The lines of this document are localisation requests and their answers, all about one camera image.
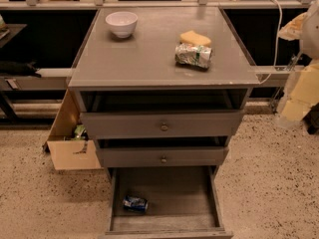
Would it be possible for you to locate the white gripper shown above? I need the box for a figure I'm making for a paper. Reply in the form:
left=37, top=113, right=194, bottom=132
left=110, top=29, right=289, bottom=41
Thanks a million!
left=275, top=12, right=319, bottom=127

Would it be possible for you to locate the blue pepsi can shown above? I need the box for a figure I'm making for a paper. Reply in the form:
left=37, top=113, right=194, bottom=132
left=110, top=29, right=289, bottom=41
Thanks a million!
left=123, top=195, right=149, bottom=213

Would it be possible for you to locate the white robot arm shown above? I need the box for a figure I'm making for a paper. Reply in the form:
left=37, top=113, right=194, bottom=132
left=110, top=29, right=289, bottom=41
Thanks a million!
left=276, top=0, right=319, bottom=127

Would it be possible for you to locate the grey top drawer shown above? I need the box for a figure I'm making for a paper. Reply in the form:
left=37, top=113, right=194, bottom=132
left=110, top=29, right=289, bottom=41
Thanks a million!
left=81, top=111, right=243, bottom=139

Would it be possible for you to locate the grey drawer cabinet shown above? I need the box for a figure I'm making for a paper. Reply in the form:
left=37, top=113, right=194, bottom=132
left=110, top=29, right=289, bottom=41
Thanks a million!
left=67, top=5, right=261, bottom=171

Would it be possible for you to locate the grey open bottom drawer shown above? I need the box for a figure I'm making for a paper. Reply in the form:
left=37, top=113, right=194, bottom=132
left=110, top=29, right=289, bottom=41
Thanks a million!
left=98, top=166, right=233, bottom=239

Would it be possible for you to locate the grey middle drawer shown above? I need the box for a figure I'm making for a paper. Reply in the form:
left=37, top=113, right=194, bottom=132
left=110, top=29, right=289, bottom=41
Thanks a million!
left=97, top=137, right=228, bottom=167

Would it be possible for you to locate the green white chip bag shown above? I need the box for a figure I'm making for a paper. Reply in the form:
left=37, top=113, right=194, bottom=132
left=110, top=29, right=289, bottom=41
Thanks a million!
left=175, top=43, right=212, bottom=69

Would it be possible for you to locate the yellow sponge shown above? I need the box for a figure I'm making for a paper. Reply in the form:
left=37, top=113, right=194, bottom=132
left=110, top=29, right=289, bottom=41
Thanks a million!
left=179, top=31, right=211, bottom=47

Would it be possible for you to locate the white bowl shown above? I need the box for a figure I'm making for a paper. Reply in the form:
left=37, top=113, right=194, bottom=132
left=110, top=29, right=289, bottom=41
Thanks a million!
left=106, top=11, right=138, bottom=38

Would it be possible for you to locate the green item in box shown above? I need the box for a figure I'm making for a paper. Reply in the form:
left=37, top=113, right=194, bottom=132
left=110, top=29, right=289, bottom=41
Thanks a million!
left=72, top=124, right=87, bottom=140

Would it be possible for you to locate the open cardboard box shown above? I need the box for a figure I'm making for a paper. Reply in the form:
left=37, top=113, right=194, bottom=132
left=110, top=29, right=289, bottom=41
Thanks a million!
left=46, top=91, right=102, bottom=170

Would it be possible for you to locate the black cloth on bench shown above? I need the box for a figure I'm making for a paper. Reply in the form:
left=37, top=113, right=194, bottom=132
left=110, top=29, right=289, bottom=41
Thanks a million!
left=0, top=61, right=41, bottom=78

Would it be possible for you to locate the white cable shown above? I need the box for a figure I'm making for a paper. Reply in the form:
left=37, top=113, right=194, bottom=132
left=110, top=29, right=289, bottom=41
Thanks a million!
left=257, top=0, right=283, bottom=85

